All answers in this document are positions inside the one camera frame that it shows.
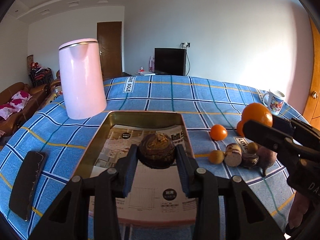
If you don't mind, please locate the floral pink cushion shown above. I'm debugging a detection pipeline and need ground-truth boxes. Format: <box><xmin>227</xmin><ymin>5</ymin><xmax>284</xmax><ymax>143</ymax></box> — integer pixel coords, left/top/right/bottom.
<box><xmin>0</xmin><ymin>90</ymin><xmax>32</xmax><ymax>120</ymax></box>

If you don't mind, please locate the large orange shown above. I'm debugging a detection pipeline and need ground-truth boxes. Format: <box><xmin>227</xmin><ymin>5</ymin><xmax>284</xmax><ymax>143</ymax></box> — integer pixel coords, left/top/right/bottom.
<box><xmin>241</xmin><ymin>102</ymin><xmax>273</xmax><ymax>127</ymax></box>

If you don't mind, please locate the paper leaflet in tin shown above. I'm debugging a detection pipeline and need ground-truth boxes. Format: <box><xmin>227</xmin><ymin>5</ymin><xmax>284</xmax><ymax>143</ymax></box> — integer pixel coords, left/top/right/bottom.
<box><xmin>91</xmin><ymin>125</ymin><xmax>196</xmax><ymax>225</ymax></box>

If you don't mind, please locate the textured mandarin orange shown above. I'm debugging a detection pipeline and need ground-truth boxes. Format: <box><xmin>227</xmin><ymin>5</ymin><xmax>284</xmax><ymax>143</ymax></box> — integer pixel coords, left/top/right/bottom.
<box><xmin>236</xmin><ymin>120</ymin><xmax>245</xmax><ymax>137</ymax></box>

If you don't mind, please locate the small brown kiwi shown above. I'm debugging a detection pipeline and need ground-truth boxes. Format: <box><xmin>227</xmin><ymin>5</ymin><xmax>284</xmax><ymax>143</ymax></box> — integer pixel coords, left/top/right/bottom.
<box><xmin>247</xmin><ymin>142</ymin><xmax>259</xmax><ymax>154</ymax></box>

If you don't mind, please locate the small smooth orange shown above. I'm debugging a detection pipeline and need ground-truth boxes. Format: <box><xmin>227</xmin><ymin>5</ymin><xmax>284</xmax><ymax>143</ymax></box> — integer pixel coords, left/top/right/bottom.
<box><xmin>209</xmin><ymin>124</ymin><xmax>228</xmax><ymax>141</ymax></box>

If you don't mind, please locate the white cartoon mug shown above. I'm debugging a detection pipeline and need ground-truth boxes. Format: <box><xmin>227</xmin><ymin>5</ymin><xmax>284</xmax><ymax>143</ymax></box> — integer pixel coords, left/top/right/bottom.
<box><xmin>263</xmin><ymin>90</ymin><xmax>285</xmax><ymax>115</ymax></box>

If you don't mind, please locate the orange wooden door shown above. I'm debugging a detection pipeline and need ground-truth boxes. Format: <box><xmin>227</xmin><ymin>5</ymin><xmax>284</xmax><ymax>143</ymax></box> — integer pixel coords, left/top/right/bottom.
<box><xmin>303</xmin><ymin>18</ymin><xmax>320</xmax><ymax>129</ymax></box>

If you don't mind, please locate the blue plaid tablecloth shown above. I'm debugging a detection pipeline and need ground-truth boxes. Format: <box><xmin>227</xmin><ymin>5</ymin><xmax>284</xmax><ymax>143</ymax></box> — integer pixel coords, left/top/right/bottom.
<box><xmin>1</xmin><ymin>75</ymin><xmax>294</xmax><ymax>239</ymax></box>

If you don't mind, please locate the wall socket with cable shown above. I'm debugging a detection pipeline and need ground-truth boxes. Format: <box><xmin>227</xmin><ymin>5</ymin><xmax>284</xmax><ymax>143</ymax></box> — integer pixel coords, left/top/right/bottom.
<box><xmin>180</xmin><ymin>42</ymin><xmax>190</xmax><ymax>76</ymax></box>

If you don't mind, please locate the brown wooden door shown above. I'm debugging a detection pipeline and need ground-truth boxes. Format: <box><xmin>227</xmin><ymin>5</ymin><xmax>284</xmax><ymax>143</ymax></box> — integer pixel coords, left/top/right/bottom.
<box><xmin>97</xmin><ymin>22</ymin><xmax>122</xmax><ymax>80</ymax></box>

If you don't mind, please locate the pink electric kettle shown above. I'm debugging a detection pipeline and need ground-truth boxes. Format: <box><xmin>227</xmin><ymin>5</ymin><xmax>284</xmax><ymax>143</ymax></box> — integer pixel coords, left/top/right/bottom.
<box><xmin>59</xmin><ymin>38</ymin><xmax>107</xmax><ymax>120</ymax></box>

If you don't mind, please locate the right hand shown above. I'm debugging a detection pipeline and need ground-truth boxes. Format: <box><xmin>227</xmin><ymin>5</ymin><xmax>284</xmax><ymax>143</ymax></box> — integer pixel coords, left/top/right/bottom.
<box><xmin>289</xmin><ymin>191</ymin><xmax>310</xmax><ymax>229</ymax></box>

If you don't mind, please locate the black phone case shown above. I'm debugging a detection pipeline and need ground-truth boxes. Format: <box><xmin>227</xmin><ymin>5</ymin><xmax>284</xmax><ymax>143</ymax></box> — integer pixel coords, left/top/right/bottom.
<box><xmin>9</xmin><ymin>151</ymin><xmax>48</xmax><ymax>221</ymax></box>

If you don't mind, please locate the black television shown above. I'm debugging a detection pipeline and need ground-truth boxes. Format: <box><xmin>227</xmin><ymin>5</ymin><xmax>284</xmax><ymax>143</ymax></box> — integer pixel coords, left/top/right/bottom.
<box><xmin>154</xmin><ymin>48</ymin><xmax>186</xmax><ymax>76</ymax></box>

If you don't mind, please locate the brown leather armchair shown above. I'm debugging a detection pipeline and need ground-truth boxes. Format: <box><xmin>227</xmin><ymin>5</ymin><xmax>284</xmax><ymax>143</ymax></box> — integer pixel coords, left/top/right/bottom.
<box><xmin>50</xmin><ymin>70</ymin><xmax>61</xmax><ymax>92</ymax></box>

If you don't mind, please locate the larger brown kiwi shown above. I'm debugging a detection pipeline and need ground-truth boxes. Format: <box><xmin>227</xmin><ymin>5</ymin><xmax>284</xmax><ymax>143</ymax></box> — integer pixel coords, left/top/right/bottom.
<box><xmin>208</xmin><ymin>150</ymin><xmax>225</xmax><ymax>165</ymax></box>

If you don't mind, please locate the dark passion fruit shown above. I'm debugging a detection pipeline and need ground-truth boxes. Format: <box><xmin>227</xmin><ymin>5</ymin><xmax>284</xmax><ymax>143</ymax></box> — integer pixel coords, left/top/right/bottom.
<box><xmin>241</xmin><ymin>153</ymin><xmax>259</xmax><ymax>169</ymax></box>

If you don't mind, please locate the brown leather sofa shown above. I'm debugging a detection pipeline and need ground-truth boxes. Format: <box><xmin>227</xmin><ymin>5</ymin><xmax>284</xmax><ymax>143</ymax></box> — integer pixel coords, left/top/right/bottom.
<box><xmin>1</xmin><ymin>82</ymin><xmax>49</xmax><ymax>136</ymax></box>

